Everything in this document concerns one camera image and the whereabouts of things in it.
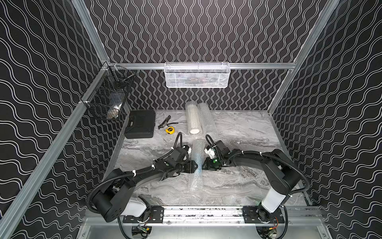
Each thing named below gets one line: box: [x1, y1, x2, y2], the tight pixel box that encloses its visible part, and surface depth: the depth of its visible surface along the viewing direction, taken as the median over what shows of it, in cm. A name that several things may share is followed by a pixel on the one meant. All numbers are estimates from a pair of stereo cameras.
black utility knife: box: [157, 115, 172, 130], surface depth 115 cm
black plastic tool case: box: [124, 109, 156, 139], surface depth 109 cm
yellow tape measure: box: [165, 126, 176, 135], surface depth 108 cm
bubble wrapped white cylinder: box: [185, 100, 202, 135], surface depth 108 cm
